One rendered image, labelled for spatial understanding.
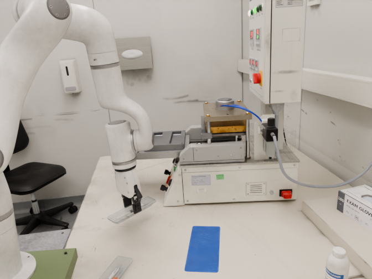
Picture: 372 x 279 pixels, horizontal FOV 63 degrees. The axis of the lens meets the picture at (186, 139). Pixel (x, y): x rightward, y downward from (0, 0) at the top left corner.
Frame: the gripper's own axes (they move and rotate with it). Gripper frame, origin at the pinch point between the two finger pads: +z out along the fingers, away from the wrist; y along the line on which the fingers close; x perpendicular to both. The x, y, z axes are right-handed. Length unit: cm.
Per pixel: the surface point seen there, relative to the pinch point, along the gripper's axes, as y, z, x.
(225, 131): 12.3, -19.5, 39.1
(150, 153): -8.0, -13.3, 16.3
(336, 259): 66, -2, 16
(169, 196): 0.4, 3.6, 16.6
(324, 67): 22, -36, 101
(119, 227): -2.1, 7.6, -5.5
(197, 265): 32.8, 8.9, 0.9
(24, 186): -138, 29, -11
